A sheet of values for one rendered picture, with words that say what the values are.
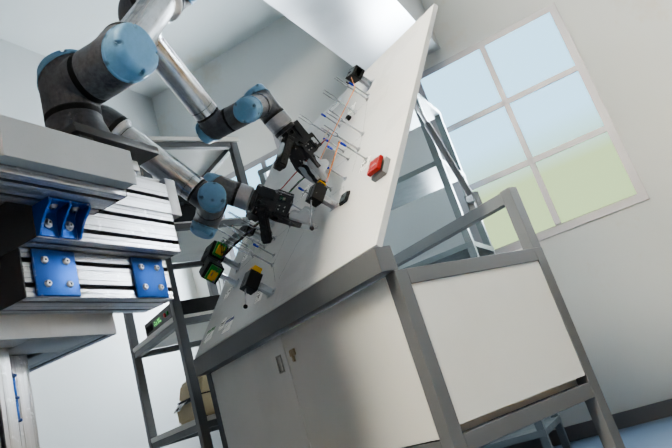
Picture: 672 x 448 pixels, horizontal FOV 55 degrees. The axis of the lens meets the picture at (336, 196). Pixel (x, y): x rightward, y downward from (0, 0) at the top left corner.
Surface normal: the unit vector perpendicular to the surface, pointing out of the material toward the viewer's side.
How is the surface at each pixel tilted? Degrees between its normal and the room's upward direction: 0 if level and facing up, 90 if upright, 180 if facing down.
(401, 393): 90
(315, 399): 90
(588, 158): 90
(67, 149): 90
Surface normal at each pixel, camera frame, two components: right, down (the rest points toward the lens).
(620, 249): -0.46, -0.15
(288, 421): -0.79, 0.05
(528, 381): 0.54, -0.42
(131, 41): 0.84, -0.31
